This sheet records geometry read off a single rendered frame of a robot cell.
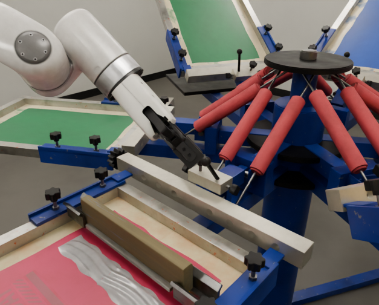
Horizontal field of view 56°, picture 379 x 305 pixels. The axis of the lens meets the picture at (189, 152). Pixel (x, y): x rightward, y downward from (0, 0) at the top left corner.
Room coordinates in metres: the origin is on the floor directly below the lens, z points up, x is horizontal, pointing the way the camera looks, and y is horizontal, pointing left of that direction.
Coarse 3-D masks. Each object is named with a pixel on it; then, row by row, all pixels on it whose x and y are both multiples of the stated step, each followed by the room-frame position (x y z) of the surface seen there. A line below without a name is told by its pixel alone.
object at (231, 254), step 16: (112, 192) 0.94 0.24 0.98; (128, 192) 0.92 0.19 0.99; (144, 208) 0.87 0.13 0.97; (160, 208) 0.84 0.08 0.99; (32, 224) 0.77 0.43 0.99; (48, 224) 0.78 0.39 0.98; (64, 224) 0.81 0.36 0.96; (176, 224) 0.78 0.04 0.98; (192, 224) 0.77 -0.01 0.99; (0, 240) 0.70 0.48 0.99; (16, 240) 0.71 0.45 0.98; (32, 240) 0.74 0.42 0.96; (192, 240) 0.74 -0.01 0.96; (208, 240) 0.70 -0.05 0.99; (224, 240) 0.70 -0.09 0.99; (0, 256) 0.68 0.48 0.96; (224, 256) 0.66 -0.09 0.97; (240, 256) 0.65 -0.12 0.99
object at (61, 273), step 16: (64, 240) 0.74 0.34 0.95; (96, 240) 0.74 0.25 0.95; (32, 256) 0.68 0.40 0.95; (48, 256) 0.68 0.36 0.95; (112, 256) 0.68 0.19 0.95; (0, 272) 0.63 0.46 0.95; (16, 272) 0.63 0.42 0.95; (48, 272) 0.63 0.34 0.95; (64, 272) 0.63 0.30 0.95; (80, 272) 0.63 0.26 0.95; (0, 288) 0.58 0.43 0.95; (64, 288) 0.58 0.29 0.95; (80, 288) 0.58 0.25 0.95
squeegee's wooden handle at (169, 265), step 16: (96, 208) 0.75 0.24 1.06; (96, 224) 0.74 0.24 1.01; (112, 224) 0.69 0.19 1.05; (128, 224) 0.68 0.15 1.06; (128, 240) 0.65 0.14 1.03; (144, 240) 0.62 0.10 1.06; (144, 256) 0.61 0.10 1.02; (160, 256) 0.58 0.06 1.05; (176, 256) 0.57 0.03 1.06; (160, 272) 0.58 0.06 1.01; (176, 272) 0.55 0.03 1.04; (192, 272) 0.55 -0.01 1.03
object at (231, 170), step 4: (224, 168) 0.98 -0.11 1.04; (228, 168) 0.98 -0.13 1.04; (232, 168) 0.98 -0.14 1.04; (236, 168) 0.98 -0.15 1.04; (240, 168) 0.98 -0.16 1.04; (224, 172) 0.96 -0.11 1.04; (228, 172) 0.96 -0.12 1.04; (232, 172) 0.96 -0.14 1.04; (236, 172) 0.96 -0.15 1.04; (240, 172) 0.96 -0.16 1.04; (244, 172) 0.98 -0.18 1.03; (232, 176) 0.94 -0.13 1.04; (236, 176) 0.94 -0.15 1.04; (240, 176) 0.96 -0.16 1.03; (236, 180) 0.94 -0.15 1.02; (240, 180) 0.96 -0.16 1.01; (196, 184) 0.89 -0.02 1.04; (232, 184) 0.93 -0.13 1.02; (236, 184) 0.95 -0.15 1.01; (240, 184) 0.96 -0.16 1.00; (204, 188) 0.87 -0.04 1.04; (212, 192) 0.86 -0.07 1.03; (224, 192) 0.90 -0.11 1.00; (220, 196) 0.88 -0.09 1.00
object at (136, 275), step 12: (180, 252) 0.70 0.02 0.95; (132, 264) 0.65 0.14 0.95; (132, 276) 0.62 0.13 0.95; (144, 276) 0.62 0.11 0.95; (96, 288) 0.58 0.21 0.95; (156, 288) 0.58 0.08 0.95; (84, 300) 0.55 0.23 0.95; (96, 300) 0.55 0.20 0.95; (108, 300) 0.55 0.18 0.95; (168, 300) 0.55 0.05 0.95
